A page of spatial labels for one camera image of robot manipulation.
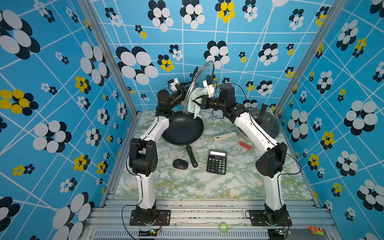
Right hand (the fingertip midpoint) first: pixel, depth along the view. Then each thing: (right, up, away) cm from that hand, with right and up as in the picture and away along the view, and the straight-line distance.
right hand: (194, 98), depth 77 cm
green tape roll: (+14, -63, -6) cm, 65 cm away
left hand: (+2, +7, -3) cm, 8 cm away
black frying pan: (-8, -18, +33) cm, 39 cm away
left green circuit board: (-20, -65, -7) cm, 68 cm away
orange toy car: (+56, -63, -8) cm, 85 cm away
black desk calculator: (+14, -36, +14) cm, 41 cm away
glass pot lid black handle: (+57, -9, +42) cm, 72 cm away
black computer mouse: (-9, -38, +14) cm, 41 cm away
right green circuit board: (+38, -65, -7) cm, 76 cm away
